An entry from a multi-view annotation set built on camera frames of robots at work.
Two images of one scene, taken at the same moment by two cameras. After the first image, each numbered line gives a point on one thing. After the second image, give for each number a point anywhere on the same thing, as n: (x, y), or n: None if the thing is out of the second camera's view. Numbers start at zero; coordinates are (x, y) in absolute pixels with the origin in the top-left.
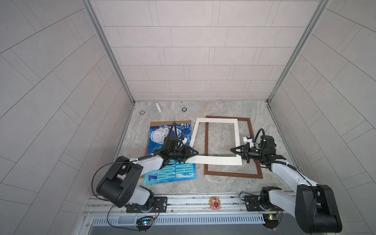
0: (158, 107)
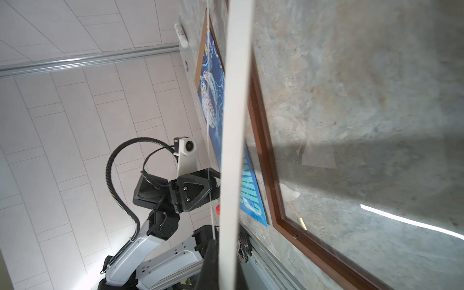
0: (182, 35)
